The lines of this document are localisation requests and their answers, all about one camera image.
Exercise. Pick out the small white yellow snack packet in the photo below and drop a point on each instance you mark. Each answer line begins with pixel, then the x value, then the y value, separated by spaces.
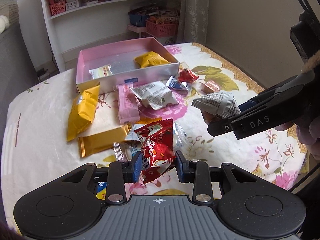
pixel 101 72

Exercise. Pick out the person's right forearm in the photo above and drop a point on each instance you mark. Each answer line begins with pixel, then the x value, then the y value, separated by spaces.
pixel 312 63

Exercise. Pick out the clear-wrapped white snack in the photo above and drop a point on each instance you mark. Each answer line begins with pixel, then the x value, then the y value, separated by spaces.
pixel 122 150

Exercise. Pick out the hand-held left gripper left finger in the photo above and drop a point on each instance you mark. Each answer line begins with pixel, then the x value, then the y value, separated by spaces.
pixel 137 167

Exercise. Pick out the large pink basket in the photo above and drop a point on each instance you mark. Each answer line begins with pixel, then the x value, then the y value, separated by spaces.
pixel 161 28

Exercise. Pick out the blue silver wrapped candy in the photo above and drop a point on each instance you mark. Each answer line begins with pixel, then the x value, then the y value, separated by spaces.
pixel 178 84

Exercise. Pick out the white side stand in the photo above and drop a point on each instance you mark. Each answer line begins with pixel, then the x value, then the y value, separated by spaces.
pixel 135 28

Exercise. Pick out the silver clear wrapper packet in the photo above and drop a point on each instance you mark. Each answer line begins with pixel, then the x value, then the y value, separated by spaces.
pixel 180 135

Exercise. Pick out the yellow snack packet with logo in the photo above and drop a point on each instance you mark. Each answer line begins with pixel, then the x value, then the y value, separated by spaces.
pixel 82 112

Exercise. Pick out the white shelf unit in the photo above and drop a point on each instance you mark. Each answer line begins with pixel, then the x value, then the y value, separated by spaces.
pixel 100 22

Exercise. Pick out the large red snack packet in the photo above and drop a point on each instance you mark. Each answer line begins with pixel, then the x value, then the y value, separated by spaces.
pixel 155 150

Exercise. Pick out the golden brown snack packet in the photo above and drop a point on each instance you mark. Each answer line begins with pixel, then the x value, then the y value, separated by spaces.
pixel 102 140

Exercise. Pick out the pink cardboard box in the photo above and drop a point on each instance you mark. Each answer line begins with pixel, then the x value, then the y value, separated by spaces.
pixel 130 52

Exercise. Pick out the lace curtain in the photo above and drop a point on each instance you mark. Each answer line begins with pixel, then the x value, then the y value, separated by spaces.
pixel 193 12

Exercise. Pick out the white printed snack packet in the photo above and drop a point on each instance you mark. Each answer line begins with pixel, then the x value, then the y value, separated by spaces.
pixel 217 103
pixel 155 95

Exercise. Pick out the pile of colourful packets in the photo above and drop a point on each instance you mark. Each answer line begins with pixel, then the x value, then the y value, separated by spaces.
pixel 162 13

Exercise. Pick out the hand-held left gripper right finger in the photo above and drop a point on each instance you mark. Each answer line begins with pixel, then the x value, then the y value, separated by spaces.
pixel 180 170

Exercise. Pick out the white labelled box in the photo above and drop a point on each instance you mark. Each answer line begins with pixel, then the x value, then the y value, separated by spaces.
pixel 72 4

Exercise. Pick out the stack of books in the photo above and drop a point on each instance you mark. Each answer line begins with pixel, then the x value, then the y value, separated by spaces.
pixel 11 5

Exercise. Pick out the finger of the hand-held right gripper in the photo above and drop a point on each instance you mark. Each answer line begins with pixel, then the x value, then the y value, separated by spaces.
pixel 250 126
pixel 287 87

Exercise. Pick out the small red wrapped candy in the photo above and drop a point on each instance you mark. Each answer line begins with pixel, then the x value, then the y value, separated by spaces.
pixel 187 76

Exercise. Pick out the white plush toy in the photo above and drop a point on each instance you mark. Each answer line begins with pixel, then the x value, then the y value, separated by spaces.
pixel 3 23

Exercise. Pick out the person's right hand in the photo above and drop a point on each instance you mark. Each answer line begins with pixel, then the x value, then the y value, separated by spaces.
pixel 310 140

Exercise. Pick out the plain yellow snack packet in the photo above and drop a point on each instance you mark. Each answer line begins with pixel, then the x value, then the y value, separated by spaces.
pixel 150 59

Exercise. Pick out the pink snack packet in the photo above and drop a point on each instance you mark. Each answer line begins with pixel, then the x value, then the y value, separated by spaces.
pixel 127 105

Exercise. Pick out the small pink perforated basket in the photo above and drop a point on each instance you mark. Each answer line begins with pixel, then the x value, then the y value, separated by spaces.
pixel 58 9

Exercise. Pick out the blue yellow packet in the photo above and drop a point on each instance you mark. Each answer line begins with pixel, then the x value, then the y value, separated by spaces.
pixel 101 191

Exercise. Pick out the clear packet brown snack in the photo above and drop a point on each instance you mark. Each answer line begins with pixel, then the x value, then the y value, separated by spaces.
pixel 209 118

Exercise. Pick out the copper wrapped candy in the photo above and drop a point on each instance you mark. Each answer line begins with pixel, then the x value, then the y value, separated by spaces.
pixel 210 87

